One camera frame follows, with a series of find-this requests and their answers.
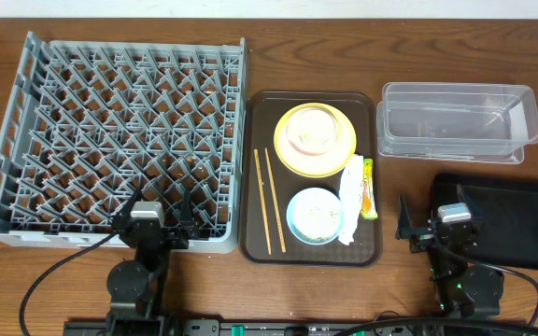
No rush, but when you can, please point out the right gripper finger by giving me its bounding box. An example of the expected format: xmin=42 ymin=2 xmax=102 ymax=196
xmin=456 ymin=184 xmax=485 ymax=220
xmin=395 ymin=195 xmax=412 ymax=239

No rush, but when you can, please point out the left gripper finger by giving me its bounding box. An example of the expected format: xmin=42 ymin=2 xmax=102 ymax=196
xmin=115 ymin=188 xmax=142 ymax=220
xmin=178 ymin=189 xmax=194 ymax=228

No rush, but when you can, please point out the green orange snack wrapper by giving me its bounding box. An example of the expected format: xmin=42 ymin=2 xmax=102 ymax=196
xmin=361 ymin=158 xmax=378 ymax=220

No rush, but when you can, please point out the white napkin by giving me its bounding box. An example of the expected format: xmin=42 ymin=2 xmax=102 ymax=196
xmin=338 ymin=154 xmax=363 ymax=245

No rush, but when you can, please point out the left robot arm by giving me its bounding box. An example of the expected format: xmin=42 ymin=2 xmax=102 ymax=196
xmin=102 ymin=189 xmax=200 ymax=336

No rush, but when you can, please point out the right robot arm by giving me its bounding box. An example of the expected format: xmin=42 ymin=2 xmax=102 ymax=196
xmin=396 ymin=186 xmax=504 ymax=318

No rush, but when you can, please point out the black plastic tray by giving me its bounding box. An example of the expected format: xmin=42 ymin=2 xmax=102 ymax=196
xmin=432 ymin=174 xmax=538 ymax=270

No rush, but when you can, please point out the dark brown serving tray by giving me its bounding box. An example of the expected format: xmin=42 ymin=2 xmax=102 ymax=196
xmin=239 ymin=91 xmax=382 ymax=267

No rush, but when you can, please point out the clear plastic bin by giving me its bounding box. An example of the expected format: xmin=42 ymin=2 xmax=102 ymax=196
xmin=376 ymin=82 xmax=538 ymax=164

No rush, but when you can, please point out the grey plastic dish rack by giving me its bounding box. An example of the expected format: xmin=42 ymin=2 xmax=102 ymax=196
xmin=0 ymin=34 xmax=248 ymax=254

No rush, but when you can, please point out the yellow plastic plate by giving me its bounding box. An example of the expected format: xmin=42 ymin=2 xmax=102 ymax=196
xmin=274 ymin=103 xmax=357 ymax=178

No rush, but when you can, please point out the pink plastic bowl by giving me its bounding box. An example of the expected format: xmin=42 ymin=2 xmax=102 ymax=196
xmin=286 ymin=107 xmax=339 ymax=156

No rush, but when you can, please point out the cream plastic cup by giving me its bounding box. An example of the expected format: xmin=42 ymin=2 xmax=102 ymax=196
xmin=295 ymin=109 xmax=336 ymax=147

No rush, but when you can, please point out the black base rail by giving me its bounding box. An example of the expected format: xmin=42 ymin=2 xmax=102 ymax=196
xmin=63 ymin=319 xmax=538 ymax=336

